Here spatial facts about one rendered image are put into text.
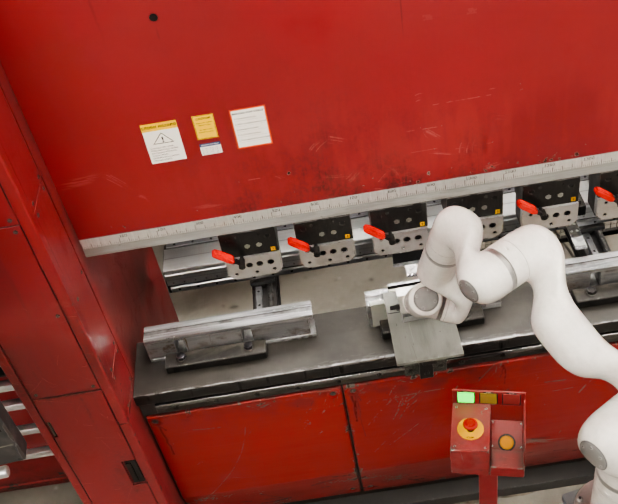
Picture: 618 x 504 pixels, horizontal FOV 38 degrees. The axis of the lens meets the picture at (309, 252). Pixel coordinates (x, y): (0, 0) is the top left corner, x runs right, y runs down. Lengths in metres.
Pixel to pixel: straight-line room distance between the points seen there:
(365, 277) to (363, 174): 1.81
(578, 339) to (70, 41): 1.22
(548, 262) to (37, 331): 1.24
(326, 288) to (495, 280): 2.27
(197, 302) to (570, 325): 2.53
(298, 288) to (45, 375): 1.81
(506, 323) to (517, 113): 0.70
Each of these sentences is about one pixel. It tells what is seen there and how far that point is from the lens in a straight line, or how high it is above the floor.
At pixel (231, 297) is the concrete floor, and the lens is 4.08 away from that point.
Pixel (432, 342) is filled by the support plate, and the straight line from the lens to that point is 2.46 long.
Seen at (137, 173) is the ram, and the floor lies 1.58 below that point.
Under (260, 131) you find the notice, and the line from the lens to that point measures 2.15.
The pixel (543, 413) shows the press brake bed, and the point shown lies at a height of 0.48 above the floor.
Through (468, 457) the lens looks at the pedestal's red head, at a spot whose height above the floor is 0.75.
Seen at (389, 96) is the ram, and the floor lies 1.68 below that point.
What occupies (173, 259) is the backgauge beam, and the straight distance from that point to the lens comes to 2.86.
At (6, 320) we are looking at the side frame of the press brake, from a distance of 2.32.
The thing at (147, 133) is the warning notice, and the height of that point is 1.69.
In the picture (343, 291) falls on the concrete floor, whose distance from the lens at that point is 3.99.
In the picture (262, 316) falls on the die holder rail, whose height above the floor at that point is 0.97.
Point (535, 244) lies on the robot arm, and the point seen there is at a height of 1.60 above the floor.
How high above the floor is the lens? 2.89
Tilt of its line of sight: 44 degrees down
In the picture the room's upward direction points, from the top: 11 degrees counter-clockwise
